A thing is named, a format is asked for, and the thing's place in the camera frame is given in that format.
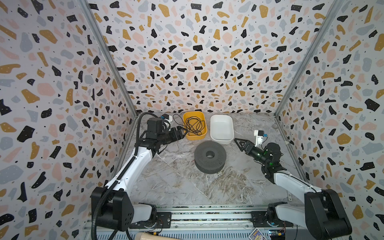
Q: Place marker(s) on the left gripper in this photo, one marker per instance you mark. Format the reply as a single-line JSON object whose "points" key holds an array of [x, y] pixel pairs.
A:
{"points": [[177, 132]]}

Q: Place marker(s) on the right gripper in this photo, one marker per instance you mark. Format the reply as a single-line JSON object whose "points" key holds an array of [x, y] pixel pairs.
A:
{"points": [[249, 148]]}

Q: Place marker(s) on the black cable spool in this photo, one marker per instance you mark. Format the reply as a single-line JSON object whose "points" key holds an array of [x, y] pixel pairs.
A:
{"points": [[210, 157]]}

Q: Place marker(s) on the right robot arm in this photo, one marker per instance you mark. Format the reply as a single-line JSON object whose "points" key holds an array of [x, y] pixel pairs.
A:
{"points": [[322, 213]]}

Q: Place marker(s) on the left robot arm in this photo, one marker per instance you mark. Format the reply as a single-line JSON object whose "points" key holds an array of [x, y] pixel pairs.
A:
{"points": [[111, 205]]}

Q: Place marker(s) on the yellow plastic bin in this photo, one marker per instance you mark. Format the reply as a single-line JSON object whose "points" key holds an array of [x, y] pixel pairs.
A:
{"points": [[195, 123]]}

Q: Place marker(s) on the white plastic bin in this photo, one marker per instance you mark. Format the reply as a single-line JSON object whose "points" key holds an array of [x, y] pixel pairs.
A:
{"points": [[222, 129]]}

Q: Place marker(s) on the colourful sticker card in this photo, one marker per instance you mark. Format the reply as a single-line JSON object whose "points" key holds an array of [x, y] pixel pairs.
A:
{"points": [[257, 235]]}

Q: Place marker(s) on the beige cylinder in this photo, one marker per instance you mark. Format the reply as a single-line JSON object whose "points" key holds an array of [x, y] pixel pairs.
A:
{"points": [[147, 236]]}

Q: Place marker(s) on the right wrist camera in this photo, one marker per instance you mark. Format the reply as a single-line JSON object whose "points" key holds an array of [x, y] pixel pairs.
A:
{"points": [[260, 137]]}

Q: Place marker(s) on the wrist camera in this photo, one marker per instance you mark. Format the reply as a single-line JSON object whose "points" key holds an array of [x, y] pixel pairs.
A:
{"points": [[167, 117], [260, 137]]}

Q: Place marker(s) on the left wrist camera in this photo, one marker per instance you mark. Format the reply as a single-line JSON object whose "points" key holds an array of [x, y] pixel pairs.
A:
{"points": [[167, 117]]}

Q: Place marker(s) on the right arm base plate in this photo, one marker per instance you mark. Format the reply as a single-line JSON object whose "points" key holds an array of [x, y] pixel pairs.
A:
{"points": [[259, 220]]}

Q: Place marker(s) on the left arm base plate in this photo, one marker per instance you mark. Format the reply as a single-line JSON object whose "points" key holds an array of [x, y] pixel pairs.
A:
{"points": [[162, 220]]}

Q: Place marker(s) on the aluminium mounting rail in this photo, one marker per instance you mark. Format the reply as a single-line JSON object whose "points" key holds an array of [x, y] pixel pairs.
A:
{"points": [[210, 217]]}

